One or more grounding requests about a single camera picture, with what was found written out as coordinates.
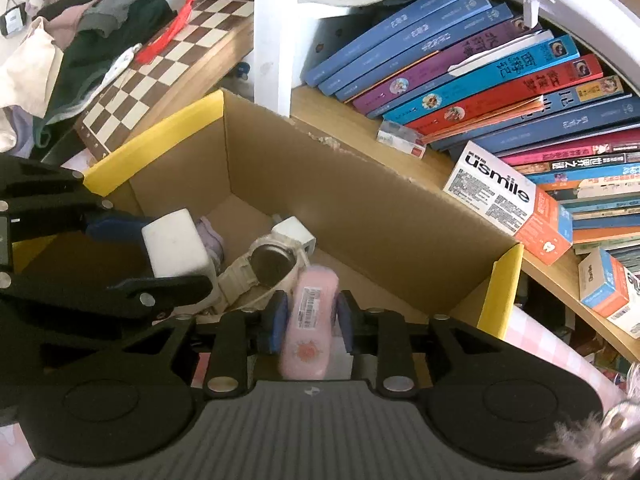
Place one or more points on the cream wristwatch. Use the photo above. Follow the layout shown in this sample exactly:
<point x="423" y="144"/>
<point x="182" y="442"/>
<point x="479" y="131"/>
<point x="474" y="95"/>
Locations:
<point x="270" y="262"/>

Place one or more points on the pink tissue packet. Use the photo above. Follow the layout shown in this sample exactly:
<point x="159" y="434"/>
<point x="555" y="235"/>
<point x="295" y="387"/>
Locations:
<point x="307" y="340"/>

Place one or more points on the row of colourful books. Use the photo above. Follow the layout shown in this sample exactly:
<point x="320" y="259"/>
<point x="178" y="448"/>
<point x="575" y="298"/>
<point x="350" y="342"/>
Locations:
<point x="450" y="60"/>

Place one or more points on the small white charger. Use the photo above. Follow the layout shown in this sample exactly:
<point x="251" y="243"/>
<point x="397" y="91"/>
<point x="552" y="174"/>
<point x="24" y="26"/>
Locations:
<point x="295" y="230"/>

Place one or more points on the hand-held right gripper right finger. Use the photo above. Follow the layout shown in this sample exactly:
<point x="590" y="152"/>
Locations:
<point x="346" y="325"/>

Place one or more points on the blue orange carton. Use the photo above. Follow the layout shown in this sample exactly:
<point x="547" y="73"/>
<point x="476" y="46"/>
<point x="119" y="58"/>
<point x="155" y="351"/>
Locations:
<point x="600" y="280"/>

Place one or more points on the white orange carton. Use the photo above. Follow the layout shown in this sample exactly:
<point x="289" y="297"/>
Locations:
<point x="500" y="195"/>

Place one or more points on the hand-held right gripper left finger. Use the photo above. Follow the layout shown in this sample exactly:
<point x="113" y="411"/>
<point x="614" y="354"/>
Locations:
<point x="272" y="325"/>

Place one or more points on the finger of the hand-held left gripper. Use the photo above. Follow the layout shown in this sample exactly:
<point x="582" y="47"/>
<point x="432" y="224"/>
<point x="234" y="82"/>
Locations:
<point x="115" y="227"/>
<point x="165" y="292"/>

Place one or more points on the dark green cloth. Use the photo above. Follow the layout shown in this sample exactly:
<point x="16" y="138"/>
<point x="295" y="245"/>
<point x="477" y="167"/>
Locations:
<point x="100" y="55"/>

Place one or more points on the small red white box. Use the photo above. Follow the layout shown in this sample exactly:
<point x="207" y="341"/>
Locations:
<point x="400" y="137"/>

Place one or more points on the wooden chessboard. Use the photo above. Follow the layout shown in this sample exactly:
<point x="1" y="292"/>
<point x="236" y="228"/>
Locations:
<point x="165" y="80"/>

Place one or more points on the dusty pink cloth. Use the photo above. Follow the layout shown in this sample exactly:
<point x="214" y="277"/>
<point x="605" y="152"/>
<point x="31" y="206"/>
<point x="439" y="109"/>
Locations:
<point x="65" y="25"/>

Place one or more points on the pink printed desk mat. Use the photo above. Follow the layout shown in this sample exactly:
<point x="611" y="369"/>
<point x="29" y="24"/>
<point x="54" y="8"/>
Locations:
<point x="540" y="340"/>

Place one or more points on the red tassel ornament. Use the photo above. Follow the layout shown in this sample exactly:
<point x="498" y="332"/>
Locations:
<point x="160" y="42"/>

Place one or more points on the white foam cube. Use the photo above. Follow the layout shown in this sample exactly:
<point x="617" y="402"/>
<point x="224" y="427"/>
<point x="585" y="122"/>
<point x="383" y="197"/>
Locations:
<point x="175" y="245"/>

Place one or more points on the yellow cardboard box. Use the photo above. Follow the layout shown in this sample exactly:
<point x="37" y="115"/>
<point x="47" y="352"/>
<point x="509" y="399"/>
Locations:
<point x="375" y="220"/>

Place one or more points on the white patterned cloth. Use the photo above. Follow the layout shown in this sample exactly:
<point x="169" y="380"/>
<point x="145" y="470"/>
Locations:
<point x="122" y="62"/>

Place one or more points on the fluffy grey pompom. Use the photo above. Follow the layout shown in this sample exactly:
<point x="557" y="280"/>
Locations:
<point x="575" y="440"/>

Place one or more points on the grey cloth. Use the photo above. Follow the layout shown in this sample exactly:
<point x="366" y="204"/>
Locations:
<point x="115" y="0"/>

